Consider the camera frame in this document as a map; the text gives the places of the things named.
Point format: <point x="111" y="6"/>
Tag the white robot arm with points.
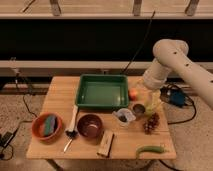
<point x="171" y="55"/>

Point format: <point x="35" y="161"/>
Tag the orange fruit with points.
<point x="133" y="94"/>

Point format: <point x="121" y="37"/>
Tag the green blue sponge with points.
<point x="49" y="125"/>

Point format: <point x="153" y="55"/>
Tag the wooden table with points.
<point x="60" y="99"/>

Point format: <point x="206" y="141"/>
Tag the green plastic tray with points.
<point x="97" y="91"/>

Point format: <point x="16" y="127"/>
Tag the black power adapter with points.
<point x="5" y="140"/>

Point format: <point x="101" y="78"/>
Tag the bunch of dark grapes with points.
<point x="151" y="124"/>

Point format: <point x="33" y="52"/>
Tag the small metal cup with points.
<point x="138" y="110"/>

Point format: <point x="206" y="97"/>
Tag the blue device on floor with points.
<point x="176" y="98"/>

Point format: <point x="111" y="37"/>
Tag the orange bowl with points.
<point x="37" y="128"/>

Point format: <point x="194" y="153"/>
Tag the dark brown bowl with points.
<point x="90" y="126"/>

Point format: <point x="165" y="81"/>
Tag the wooden block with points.
<point x="106" y="142"/>

